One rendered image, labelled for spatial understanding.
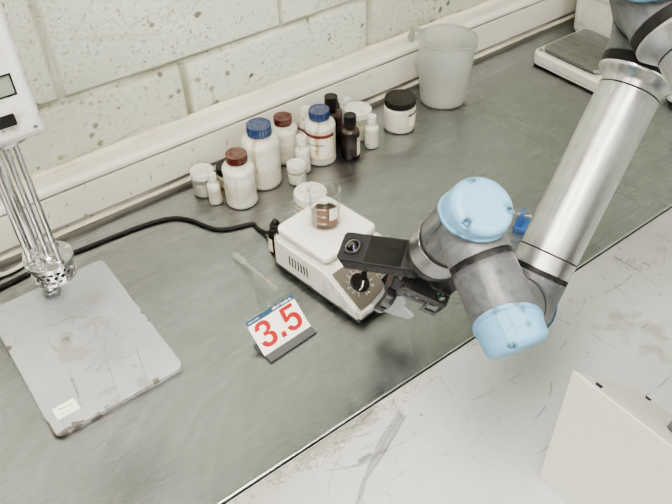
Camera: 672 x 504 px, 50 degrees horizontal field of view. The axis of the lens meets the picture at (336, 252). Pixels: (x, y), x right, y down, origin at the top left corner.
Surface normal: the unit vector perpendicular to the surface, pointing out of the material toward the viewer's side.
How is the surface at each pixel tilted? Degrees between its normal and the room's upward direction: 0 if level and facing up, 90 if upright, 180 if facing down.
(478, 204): 30
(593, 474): 90
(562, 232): 51
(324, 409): 0
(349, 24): 90
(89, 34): 90
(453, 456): 0
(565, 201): 46
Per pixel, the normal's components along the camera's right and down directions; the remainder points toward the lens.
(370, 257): -0.32, -0.49
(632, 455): -0.80, 0.42
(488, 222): 0.21, -0.36
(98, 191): 0.60, 0.53
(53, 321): -0.03, -0.74
